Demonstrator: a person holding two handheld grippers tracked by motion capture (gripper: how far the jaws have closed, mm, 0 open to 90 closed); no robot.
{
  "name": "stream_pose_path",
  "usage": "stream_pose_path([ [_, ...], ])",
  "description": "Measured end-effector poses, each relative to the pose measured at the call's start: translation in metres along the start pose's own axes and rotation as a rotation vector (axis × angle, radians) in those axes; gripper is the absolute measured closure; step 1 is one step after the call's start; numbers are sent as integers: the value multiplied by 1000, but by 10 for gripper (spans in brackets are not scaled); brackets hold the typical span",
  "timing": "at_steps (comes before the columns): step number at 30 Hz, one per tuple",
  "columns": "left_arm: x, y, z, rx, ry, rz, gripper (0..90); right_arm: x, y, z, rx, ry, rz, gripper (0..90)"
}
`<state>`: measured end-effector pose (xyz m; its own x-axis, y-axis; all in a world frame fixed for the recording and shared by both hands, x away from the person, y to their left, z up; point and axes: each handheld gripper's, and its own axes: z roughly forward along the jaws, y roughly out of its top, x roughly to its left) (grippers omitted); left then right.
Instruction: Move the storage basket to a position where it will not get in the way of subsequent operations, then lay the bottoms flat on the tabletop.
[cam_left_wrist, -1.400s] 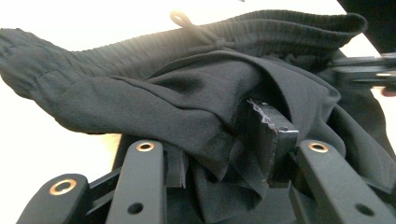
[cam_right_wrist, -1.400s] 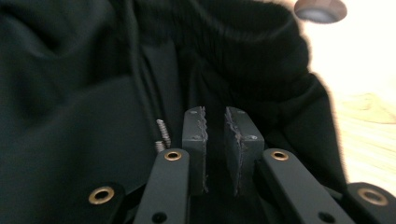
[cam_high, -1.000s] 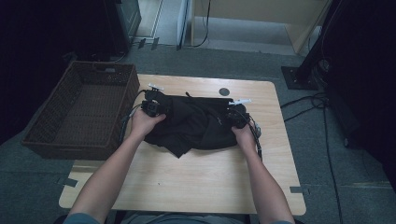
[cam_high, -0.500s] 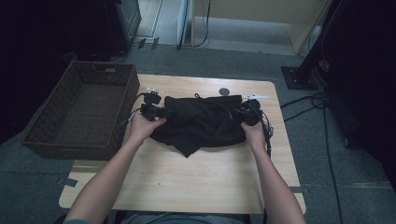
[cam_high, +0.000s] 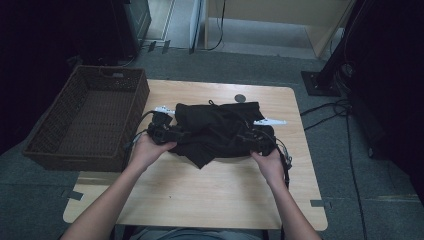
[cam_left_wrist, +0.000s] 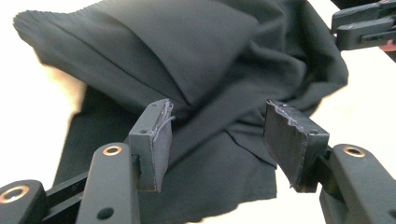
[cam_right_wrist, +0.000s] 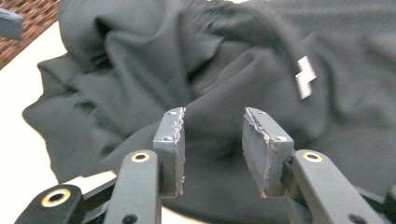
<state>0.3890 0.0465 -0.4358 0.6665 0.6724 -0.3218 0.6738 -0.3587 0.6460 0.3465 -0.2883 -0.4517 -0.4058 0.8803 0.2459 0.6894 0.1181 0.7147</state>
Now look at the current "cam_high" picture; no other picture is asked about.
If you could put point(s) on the person's left hand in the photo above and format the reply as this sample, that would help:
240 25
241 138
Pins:
145 155

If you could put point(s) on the person's right hand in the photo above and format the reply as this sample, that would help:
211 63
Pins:
271 166

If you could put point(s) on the black metal stand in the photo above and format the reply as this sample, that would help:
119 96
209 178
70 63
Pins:
321 83

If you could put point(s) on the light wooden furniture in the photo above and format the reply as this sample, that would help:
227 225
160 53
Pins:
276 11

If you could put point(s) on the person's blue-grey shirt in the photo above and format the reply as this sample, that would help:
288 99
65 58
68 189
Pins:
200 234

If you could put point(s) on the round grey table grommet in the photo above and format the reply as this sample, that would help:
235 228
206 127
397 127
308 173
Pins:
239 97

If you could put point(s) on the white board panel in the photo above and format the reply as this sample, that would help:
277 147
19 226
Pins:
196 23

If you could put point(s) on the black cabinet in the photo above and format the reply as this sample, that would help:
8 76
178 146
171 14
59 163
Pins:
131 26

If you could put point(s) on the black pants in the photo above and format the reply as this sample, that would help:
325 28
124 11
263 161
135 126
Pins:
213 133

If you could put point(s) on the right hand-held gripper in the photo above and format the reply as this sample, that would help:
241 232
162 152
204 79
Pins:
270 122

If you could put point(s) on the dark tape mark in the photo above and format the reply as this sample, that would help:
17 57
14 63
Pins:
76 195
317 203

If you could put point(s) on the brown wicker basket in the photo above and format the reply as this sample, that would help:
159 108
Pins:
93 123

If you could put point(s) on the dark curtain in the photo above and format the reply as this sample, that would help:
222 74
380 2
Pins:
393 83
40 50

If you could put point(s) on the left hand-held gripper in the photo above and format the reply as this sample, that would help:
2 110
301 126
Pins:
160 133

